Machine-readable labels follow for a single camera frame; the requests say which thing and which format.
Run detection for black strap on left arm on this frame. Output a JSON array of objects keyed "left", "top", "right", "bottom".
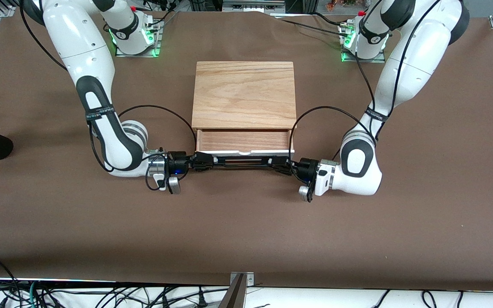
[{"left": 364, "top": 108, "right": 389, "bottom": 122}]

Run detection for black drawer handle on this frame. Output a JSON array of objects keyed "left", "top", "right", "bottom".
[{"left": 212, "top": 156, "right": 275, "bottom": 169}]

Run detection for long black table cable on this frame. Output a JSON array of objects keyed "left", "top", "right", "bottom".
[{"left": 279, "top": 19, "right": 345, "bottom": 36}]

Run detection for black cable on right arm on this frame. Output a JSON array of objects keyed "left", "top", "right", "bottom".
[{"left": 19, "top": 0, "right": 196, "bottom": 192}]

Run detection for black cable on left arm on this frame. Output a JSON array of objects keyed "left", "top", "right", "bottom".
[{"left": 294, "top": 0, "right": 442, "bottom": 161}]

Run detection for wooden drawer cabinet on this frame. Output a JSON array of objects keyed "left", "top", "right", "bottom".
[{"left": 191, "top": 61, "right": 297, "bottom": 133}]

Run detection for short black table cable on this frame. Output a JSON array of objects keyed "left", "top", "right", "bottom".
[{"left": 312, "top": 12, "right": 342, "bottom": 26}]

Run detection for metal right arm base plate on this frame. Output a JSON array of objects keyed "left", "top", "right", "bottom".
[{"left": 115, "top": 24, "right": 161, "bottom": 58}]

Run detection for dark camera mount post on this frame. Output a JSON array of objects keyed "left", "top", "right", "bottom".
[{"left": 218, "top": 274, "right": 246, "bottom": 308}]

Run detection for black cable at right base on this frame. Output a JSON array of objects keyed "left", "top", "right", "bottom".
[{"left": 146, "top": 0, "right": 181, "bottom": 33}]

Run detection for black strap on right arm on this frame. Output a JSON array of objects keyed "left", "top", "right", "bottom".
[{"left": 85, "top": 107, "right": 116, "bottom": 122}]

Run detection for white-fronted drawer with handle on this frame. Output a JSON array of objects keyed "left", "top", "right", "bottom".
[{"left": 195, "top": 127, "right": 295, "bottom": 156}]

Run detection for orange background items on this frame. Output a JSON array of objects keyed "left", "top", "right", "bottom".
[{"left": 326, "top": 0, "right": 358, "bottom": 11}]

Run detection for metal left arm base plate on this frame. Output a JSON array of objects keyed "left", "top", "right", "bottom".
[{"left": 341, "top": 26, "right": 386, "bottom": 63}]

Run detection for green floor cable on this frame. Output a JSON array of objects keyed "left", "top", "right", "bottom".
[{"left": 27, "top": 280, "right": 38, "bottom": 308}]

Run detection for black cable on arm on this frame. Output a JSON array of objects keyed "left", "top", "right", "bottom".
[
  {"left": 294, "top": 0, "right": 442, "bottom": 161},
  {"left": 19, "top": 0, "right": 196, "bottom": 192}
]

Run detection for small metal mounting bracket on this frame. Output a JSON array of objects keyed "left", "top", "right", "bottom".
[{"left": 230, "top": 272, "right": 255, "bottom": 286}]

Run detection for black strap on arm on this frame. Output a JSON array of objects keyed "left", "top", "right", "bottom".
[
  {"left": 364, "top": 108, "right": 389, "bottom": 122},
  {"left": 85, "top": 107, "right": 116, "bottom": 122}
]

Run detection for grey background box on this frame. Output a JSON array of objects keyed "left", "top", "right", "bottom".
[{"left": 223, "top": 0, "right": 285, "bottom": 12}]

